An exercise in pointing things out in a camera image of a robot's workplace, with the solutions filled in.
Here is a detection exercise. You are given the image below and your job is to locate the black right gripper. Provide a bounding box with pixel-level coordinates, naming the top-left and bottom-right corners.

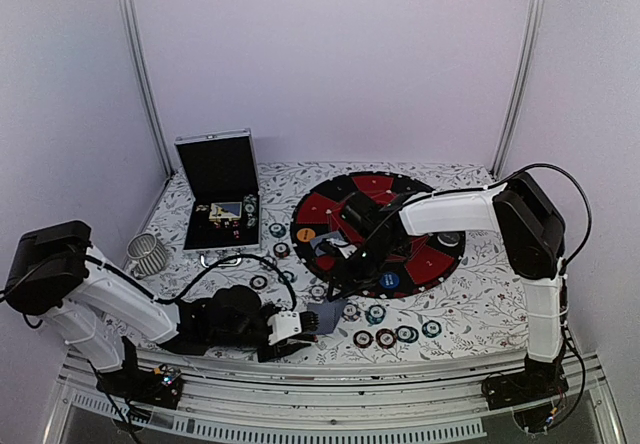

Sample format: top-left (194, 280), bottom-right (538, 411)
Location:
top-left (327, 234), bottom-right (400, 301)

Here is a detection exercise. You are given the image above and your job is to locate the blue small blind button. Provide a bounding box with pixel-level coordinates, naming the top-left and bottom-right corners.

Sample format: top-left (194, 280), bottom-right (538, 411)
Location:
top-left (379, 272), bottom-right (400, 289)

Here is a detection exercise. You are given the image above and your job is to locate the clear acrylic round disc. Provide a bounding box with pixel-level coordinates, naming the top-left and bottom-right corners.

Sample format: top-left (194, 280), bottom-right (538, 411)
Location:
top-left (437, 232), bottom-right (461, 247)

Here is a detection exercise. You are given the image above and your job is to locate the blue green 50 chip pile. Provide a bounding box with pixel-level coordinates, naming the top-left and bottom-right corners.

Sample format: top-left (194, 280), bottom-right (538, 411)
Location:
top-left (365, 304), bottom-right (386, 325)
top-left (268, 223), bottom-right (286, 238)
top-left (395, 325), bottom-right (419, 344)

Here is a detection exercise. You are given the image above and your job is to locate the red black 100 chip stack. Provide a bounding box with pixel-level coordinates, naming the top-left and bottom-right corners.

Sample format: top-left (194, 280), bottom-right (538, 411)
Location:
top-left (249, 275), bottom-right (268, 290)

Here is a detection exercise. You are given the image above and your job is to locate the single blue backed card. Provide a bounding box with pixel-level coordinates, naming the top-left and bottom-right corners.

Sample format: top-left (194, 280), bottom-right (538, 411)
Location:
top-left (310, 231), bottom-right (347, 256)

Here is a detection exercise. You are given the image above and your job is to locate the blue card deck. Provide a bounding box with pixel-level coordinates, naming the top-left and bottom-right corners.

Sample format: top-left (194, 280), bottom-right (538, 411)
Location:
top-left (307, 299), bottom-right (348, 335)

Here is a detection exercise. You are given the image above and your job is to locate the blue green 50 chip stack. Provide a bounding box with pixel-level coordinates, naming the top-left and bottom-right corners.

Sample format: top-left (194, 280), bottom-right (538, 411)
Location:
top-left (279, 270), bottom-right (297, 284)

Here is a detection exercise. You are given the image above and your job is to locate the orange big blind button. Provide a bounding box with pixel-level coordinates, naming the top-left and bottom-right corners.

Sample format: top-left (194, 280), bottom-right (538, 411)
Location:
top-left (296, 228), bottom-right (316, 243)

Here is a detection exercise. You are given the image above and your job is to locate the red black 100 chip pile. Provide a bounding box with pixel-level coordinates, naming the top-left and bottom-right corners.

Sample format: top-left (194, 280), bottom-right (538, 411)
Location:
top-left (273, 242), bottom-right (291, 259)
top-left (353, 330), bottom-right (374, 348)
top-left (375, 328), bottom-right (397, 349)

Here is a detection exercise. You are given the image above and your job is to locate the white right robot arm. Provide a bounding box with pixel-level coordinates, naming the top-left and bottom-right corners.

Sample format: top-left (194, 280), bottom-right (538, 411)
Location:
top-left (324, 164), bottom-right (588, 400)

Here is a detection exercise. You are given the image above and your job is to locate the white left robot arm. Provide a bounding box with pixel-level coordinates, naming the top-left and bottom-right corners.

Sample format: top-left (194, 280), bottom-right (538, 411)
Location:
top-left (1, 220), bottom-right (319, 398)

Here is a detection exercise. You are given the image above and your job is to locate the round red black poker mat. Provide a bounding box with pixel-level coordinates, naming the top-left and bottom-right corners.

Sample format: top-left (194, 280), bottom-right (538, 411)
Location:
top-left (289, 171), bottom-right (466, 301)

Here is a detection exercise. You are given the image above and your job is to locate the green 20 chip stack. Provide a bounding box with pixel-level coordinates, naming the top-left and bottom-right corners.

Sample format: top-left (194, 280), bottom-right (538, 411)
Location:
top-left (243, 194), bottom-right (259, 228)

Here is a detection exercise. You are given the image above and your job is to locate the boxed playing card deck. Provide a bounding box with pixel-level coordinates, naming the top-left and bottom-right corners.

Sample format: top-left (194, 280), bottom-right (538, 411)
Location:
top-left (209, 202), bottom-right (243, 223)

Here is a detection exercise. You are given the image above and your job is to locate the striped ceramic cup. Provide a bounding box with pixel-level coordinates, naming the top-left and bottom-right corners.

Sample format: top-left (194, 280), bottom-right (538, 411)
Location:
top-left (127, 233), bottom-right (168, 279)

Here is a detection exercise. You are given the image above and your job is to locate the aluminium poker case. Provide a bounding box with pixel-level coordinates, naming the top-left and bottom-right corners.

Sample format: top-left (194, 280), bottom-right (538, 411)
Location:
top-left (175, 129), bottom-right (261, 259)

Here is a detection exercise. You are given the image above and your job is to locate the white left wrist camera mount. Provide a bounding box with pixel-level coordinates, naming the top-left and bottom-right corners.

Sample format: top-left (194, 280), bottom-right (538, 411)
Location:
top-left (267, 311), bottom-right (303, 346)

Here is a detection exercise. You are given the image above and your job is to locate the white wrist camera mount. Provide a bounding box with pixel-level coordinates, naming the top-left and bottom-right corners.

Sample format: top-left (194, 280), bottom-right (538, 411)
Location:
top-left (267, 311), bottom-right (303, 346)
top-left (322, 238), bottom-right (358, 258)

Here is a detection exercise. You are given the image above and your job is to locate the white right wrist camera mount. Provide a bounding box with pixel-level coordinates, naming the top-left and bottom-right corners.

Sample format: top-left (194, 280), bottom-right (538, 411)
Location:
top-left (322, 238), bottom-right (358, 258)

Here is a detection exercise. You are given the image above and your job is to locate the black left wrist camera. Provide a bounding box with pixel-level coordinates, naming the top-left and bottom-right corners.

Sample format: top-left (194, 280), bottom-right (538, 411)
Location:
top-left (298, 311), bottom-right (319, 342)

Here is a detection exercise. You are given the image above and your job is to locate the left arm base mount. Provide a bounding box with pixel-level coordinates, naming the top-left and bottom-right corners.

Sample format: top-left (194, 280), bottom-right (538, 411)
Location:
top-left (95, 364), bottom-right (184, 410)

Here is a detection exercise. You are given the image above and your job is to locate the front aluminium rail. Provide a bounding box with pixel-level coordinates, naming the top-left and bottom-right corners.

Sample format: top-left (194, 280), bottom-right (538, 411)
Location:
top-left (36, 350), bottom-right (633, 443)

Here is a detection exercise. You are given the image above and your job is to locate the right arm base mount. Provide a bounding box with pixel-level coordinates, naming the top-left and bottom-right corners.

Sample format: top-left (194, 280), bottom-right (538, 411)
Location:
top-left (481, 361), bottom-right (569, 410)

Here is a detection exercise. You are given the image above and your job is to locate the left aluminium frame post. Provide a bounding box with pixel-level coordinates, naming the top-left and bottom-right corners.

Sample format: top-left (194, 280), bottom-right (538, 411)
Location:
top-left (119, 0), bottom-right (175, 178)

